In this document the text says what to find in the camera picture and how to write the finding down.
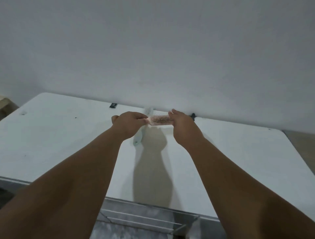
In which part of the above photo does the pink hairbrush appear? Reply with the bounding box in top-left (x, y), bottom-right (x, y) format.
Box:
top-left (147, 112), bottom-right (174, 126)

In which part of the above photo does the person's right hand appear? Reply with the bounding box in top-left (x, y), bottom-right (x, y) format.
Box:
top-left (168, 109), bottom-right (205, 148)

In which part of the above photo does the person's left hand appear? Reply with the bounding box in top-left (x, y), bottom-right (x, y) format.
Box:
top-left (111, 111), bottom-right (149, 141)

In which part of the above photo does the person's left forearm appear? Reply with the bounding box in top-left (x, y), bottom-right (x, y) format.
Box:
top-left (0, 126), bottom-right (123, 239)

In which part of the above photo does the white cleaning brush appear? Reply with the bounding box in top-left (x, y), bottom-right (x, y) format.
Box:
top-left (133, 107), bottom-right (154, 146)

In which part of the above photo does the person's right forearm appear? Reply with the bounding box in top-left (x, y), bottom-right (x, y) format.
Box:
top-left (184, 137), bottom-right (315, 239)

